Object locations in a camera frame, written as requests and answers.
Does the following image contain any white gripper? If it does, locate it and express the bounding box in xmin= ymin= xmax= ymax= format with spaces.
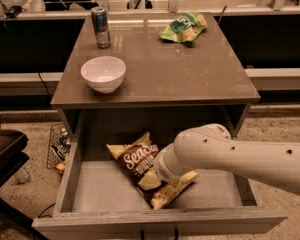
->
xmin=138 ymin=144 xmax=184 ymax=190

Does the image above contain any brown chip bag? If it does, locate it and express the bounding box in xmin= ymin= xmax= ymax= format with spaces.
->
xmin=107 ymin=132 xmax=198 ymax=210

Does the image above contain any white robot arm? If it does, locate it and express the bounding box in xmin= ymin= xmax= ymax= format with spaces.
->
xmin=150 ymin=124 xmax=300 ymax=196

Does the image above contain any open grey top drawer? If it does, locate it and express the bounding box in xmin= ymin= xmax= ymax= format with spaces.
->
xmin=32 ymin=107 xmax=289 ymax=240

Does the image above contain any grey cabinet with counter top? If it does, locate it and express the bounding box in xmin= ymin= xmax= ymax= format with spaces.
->
xmin=51 ymin=13 xmax=260 ymax=132

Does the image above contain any green chip bag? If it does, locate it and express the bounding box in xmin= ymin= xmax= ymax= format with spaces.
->
xmin=158 ymin=12 xmax=207 ymax=43

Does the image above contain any white bowl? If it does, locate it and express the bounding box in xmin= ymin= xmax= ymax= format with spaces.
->
xmin=81 ymin=56 xmax=126 ymax=93

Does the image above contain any black chair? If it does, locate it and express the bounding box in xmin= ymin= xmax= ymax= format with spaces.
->
xmin=0 ymin=123 xmax=49 ymax=240

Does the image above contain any blue silver drink can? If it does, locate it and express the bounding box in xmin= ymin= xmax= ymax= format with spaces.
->
xmin=91 ymin=7 xmax=110 ymax=48

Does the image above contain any black drawer handle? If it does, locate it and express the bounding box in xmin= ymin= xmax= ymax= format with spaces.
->
xmin=139 ymin=230 xmax=179 ymax=240

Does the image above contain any wire basket with items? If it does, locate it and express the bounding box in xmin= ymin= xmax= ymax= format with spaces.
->
xmin=46 ymin=123 xmax=71 ymax=175

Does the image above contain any black floor cable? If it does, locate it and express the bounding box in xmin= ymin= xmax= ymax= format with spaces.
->
xmin=37 ymin=202 xmax=57 ymax=219

